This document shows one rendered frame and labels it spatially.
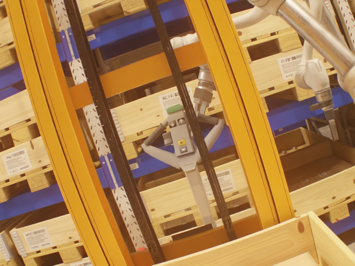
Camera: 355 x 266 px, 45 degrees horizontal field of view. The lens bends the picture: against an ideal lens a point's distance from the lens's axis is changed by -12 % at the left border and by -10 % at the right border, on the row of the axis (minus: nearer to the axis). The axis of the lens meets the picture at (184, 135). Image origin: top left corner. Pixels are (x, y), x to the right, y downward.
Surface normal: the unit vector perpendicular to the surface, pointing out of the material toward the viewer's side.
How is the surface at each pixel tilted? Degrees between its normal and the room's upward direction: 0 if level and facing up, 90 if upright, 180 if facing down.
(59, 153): 90
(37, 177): 90
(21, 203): 90
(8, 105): 90
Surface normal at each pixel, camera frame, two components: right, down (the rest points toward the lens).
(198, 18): 0.00, 0.10
